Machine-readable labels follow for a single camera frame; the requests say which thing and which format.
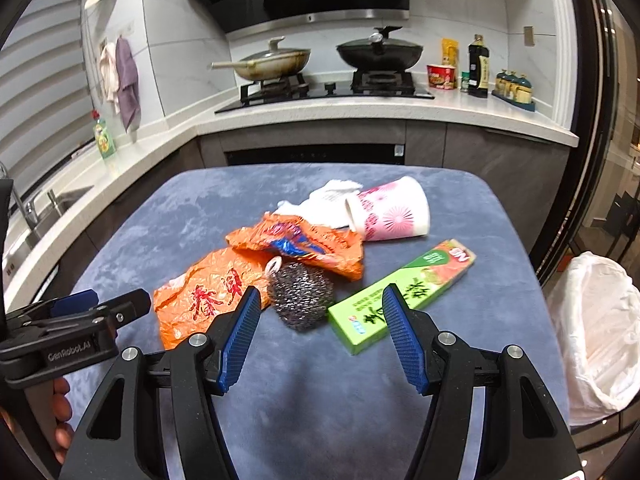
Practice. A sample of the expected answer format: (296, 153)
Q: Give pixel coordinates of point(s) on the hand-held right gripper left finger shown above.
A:
(240, 340)

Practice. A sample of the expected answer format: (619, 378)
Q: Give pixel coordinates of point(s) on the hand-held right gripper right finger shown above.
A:
(405, 340)

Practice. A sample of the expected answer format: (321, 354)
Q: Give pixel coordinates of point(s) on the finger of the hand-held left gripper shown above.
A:
(75, 302)
(130, 305)

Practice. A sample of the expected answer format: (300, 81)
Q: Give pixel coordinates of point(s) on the long green cardboard box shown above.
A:
(360, 315)

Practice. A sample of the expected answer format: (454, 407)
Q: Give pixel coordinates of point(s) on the orange plastic bag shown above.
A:
(200, 295)

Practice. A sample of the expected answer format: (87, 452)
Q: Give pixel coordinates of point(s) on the steel wool scrubber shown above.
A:
(300, 295)

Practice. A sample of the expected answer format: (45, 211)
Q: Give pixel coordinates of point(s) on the orange snack wrapper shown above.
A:
(320, 247)

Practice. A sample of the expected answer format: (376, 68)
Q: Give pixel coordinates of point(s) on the pink flowered paper cup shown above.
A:
(395, 210)

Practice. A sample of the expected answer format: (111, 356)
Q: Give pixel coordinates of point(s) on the white paper towel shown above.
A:
(325, 205)

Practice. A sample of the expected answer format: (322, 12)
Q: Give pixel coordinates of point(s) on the trash bin white liner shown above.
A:
(600, 335)

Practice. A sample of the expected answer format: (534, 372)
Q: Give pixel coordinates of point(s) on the person's left hand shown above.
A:
(62, 405)

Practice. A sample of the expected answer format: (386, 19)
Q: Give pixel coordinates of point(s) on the steel kitchen sink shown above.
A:
(70, 201)

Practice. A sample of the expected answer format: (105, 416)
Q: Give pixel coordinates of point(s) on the chrome kitchen faucet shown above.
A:
(20, 210)

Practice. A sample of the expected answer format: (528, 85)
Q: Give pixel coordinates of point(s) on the green dish soap bottle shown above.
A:
(105, 137)

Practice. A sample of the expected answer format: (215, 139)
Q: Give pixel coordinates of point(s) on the kitchen counter with grey cabinets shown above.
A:
(500, 170)

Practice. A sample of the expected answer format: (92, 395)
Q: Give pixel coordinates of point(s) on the black built-in appliance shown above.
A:
(310, 155)

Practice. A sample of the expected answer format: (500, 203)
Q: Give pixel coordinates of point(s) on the white window blinds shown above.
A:
(40, 85)

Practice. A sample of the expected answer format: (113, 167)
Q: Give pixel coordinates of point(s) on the purple hanging towel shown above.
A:
(127, 80)

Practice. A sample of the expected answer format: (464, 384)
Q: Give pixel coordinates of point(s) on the white hanging towel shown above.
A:
(107, 75)

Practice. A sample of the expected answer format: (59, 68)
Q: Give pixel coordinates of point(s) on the black bag with heart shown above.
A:
(619, 212)

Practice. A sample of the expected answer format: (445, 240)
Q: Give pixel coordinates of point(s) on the black gas stove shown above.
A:
(325, 92)

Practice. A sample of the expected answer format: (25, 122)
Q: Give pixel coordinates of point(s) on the small green bottle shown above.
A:
(465, 82)

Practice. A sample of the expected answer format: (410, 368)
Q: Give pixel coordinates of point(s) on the red instant noodle cup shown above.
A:
(442, 77)

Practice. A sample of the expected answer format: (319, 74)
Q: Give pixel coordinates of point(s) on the green lidded spice jar set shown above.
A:
(515, 92)

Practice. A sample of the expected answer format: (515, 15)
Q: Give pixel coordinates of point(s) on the beige frying pan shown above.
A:
(275, 67)

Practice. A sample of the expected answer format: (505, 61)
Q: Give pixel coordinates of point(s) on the dark sauce bottle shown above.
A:
(478, 72)

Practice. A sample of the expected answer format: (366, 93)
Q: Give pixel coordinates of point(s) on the black wok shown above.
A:
(380, 60)

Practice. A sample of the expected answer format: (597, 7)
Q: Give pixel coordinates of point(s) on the glass pan lid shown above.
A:
(275, 52)

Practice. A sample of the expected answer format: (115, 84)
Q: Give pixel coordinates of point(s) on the yellow food packet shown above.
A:
(449, 52)

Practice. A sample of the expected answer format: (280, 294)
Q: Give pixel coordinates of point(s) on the black wok lid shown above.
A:
(380, 42)

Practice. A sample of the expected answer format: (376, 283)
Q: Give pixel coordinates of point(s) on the black framed glass door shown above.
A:
(600, 110)

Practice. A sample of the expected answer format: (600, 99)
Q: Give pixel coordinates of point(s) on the grey wall outlet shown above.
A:
(529, 35)

